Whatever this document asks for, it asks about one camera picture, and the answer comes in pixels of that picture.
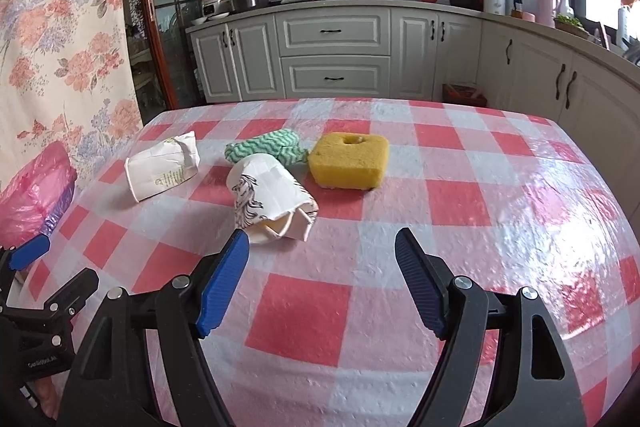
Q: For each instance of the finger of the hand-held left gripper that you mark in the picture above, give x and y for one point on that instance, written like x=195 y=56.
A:
x=30 y=252
x=70 y=294

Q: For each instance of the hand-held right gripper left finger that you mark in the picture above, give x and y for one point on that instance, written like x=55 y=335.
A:
x=225 y=282

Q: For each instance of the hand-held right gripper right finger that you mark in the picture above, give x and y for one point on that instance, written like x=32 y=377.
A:
x=420 y=282

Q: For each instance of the bin with pink bag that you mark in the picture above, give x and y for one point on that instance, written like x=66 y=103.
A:
x=35 y=192

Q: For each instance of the paper cup with black drawing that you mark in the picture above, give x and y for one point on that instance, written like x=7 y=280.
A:
x=270 y=197

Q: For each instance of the person's left hand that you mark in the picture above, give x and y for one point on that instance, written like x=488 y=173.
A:
x=47 y=399

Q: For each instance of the red checkered tablecloth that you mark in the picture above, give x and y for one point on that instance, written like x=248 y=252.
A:
x=375 y=217

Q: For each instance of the paper cup with green print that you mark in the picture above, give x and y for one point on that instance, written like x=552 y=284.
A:
x=160 y=167

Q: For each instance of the yellow sponge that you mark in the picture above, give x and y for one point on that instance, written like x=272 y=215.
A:
x=350 y=162

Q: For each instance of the green zigzag cloth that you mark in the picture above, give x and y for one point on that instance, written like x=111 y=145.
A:
x=272 y=144

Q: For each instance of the red crate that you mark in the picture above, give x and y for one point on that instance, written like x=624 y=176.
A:
x=465 y=96

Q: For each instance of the floral curtain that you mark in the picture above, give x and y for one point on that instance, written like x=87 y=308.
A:
x=65 y=32

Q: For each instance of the white lower kitchen cabinets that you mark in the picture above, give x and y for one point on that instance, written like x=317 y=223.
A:
x=335 y=52

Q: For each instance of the white bowl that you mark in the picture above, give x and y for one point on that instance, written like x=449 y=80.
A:
x=217 y=16

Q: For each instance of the white rice cooker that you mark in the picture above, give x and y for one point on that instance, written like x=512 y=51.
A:
x=216 y=6

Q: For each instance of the wooden glass door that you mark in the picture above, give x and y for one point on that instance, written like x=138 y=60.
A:
x=160 y=7

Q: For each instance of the pink cup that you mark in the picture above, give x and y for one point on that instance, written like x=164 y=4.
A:
x=529 y=16

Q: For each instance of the small dark bottle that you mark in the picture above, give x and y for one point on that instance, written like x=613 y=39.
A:
x=517 y=6

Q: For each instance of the basket of greens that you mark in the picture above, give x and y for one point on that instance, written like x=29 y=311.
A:
x=572 y=27

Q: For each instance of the pink thermos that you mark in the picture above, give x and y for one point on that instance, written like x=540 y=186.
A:
x=547 y=2

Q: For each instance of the yellow spray bottle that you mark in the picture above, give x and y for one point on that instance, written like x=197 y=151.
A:
x=566 y=4

